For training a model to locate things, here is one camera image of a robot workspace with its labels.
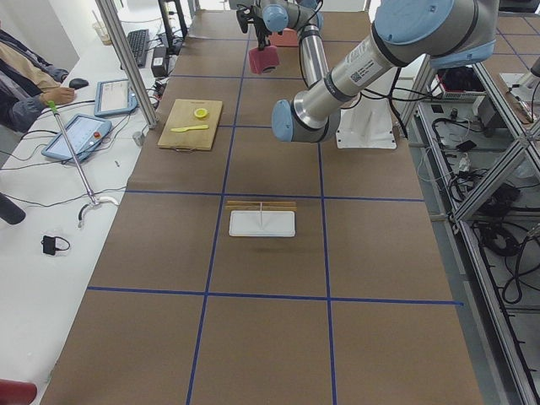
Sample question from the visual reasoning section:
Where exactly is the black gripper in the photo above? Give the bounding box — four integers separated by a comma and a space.
253, 17, 270, 51

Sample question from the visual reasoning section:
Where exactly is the pink microfiber cloth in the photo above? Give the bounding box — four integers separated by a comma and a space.
248, 46, 280, 74

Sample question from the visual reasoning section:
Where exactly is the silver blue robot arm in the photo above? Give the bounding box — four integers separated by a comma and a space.
251, 1, 499, 143

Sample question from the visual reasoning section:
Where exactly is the pink plastic bin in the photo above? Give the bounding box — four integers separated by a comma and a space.
268, 29, 298, 47

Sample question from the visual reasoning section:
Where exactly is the yellow lemon slice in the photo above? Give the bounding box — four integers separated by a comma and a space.
193, 108, 208, 119

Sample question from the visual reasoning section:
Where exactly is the yellow plastic knife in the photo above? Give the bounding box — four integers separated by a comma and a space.
170, 124, 209, 133

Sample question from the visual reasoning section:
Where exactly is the black power adapter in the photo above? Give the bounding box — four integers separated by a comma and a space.
151, 46, 170, 78

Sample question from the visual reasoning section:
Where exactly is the bamboo cutting board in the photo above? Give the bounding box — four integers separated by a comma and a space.
158, 99, 223, 151

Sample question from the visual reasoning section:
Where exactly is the black keyboard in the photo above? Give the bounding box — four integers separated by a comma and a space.
127, 30, 149, 68

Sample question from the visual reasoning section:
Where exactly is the blue teach pendant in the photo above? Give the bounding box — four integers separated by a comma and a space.
94, 79, 138, 117
41, 114, 112, 161

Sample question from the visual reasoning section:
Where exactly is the white rectangular tray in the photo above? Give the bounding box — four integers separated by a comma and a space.
229, 210, 296, 237

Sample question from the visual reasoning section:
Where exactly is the black computer mouse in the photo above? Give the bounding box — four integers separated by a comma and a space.
68, 78, 89, 89

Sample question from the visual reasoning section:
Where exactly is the metal reacher grabber stick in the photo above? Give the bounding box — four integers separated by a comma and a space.
46, 101, 120, 229

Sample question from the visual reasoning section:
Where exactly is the seated person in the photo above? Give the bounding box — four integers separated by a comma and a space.
1, 30, 75, 132

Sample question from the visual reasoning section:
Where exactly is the red bottle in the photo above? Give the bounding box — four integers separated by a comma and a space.
0, 379, 37, 405

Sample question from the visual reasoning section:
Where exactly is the white camera post base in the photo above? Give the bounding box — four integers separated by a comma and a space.
336, 95, 397, 149

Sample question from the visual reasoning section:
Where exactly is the aluminium frame post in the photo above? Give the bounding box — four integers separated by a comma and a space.
95, 0, 158, 129

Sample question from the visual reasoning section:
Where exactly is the small black strap device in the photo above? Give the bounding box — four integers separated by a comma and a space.
41, 235, 71, 256

